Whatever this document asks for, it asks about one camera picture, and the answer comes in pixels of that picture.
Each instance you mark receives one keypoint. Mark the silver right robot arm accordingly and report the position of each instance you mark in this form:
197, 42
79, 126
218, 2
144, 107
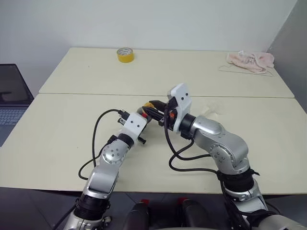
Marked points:
227, 148

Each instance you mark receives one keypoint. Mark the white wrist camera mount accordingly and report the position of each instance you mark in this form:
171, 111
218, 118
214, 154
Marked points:
183, 100
134, 124

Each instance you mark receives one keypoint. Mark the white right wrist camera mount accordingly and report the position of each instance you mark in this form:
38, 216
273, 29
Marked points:
183, 100

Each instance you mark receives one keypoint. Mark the yellow tape roll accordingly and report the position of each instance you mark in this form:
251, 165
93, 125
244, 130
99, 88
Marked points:
125, 56

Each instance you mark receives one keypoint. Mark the pink cloth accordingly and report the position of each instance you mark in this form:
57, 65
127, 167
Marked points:
251, 61

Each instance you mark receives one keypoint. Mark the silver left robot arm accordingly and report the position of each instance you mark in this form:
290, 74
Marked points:
105, 177

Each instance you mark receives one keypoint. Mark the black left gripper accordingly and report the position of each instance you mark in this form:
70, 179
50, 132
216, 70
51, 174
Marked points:
143, 140

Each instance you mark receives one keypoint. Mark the grey laptop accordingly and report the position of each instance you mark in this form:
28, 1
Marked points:
12, 83

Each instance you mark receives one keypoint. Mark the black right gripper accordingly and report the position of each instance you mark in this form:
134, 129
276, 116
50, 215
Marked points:
170, 121

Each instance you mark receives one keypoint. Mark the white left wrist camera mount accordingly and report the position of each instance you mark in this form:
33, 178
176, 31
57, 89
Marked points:
134, 124

